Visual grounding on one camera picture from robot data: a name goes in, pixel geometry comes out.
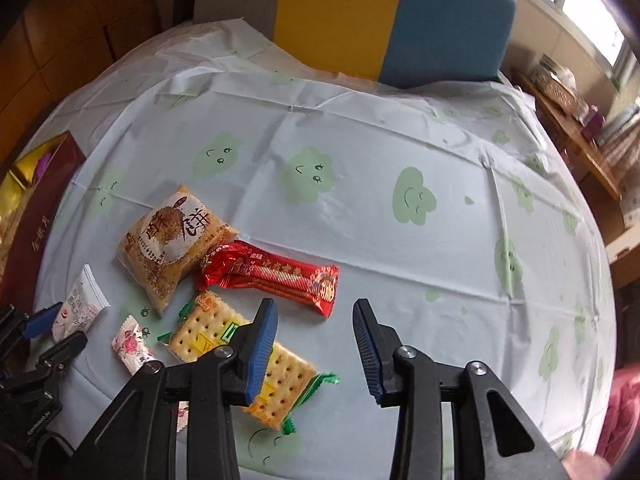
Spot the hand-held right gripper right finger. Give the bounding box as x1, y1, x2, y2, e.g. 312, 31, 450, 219
352, 298, 568, 480

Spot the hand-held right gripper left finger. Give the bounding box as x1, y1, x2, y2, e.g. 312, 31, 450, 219
75, 297, 279, 480

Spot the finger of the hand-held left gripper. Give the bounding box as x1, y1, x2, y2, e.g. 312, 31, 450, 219
22, 301, 65, 338
37, 331, 89, 376

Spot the small white snack packet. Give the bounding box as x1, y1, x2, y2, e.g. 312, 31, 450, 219
51, 264, 111, 343

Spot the green-trimmed soda cracker packet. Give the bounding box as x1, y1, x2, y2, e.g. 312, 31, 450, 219
157, 290, 341, 435

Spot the maroon gift box gold interior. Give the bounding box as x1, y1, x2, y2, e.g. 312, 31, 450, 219
0, 131, 87, 306

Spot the long red snack packet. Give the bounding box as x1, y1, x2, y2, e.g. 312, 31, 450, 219
194, 240, 340, 318

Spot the golden sesame cake packet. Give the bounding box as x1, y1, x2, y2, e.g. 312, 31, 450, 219
116, 184, 241, 317

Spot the pink fleece clothing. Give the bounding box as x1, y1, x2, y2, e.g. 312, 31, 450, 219
565, 367, 640, 480

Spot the white cabinet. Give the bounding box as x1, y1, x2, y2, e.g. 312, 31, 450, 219
602, 195, 640, 291

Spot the wooden side table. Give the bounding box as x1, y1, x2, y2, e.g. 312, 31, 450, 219
515, 67, 626, 201

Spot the patterned tissue box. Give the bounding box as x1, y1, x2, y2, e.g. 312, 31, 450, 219
530, 55, 588, 111

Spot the grey yellow blue chair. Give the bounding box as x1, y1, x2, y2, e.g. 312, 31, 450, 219
192, 0, 517, 88

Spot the white-framed window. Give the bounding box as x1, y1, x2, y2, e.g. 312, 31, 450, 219
550, 0, 640, 91

